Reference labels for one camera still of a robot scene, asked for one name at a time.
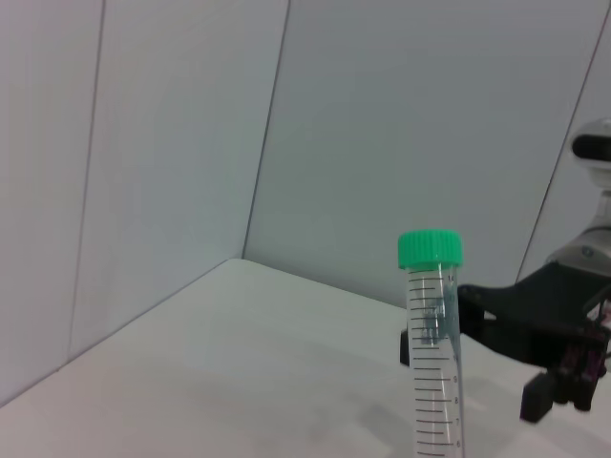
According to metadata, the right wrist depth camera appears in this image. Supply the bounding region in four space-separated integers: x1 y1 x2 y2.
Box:
571 118 611 190

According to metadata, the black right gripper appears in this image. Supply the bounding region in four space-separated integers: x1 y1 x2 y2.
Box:
398 261 611 424

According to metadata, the green capped clear test tube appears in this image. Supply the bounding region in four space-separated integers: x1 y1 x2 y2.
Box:
397 229 465 458

